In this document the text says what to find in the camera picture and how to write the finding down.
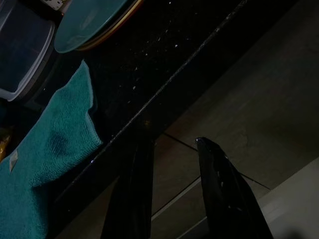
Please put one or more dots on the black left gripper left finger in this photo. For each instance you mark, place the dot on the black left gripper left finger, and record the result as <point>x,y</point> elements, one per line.
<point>134,199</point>

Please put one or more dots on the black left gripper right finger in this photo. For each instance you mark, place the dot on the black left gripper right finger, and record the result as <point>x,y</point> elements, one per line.
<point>224,199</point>

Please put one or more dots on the teal plate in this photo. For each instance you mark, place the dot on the teal plate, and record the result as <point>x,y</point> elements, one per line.
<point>87,22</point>

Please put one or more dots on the teal cloth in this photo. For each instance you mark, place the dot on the teal cloth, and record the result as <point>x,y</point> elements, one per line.
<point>49,137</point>

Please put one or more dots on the grey cabinet door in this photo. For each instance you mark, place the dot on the grey cabinet door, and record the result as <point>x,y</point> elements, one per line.
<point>249,87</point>

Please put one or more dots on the clear plastic lidded container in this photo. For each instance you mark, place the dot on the clear plastic lidded container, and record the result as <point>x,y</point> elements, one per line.
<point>22,49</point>

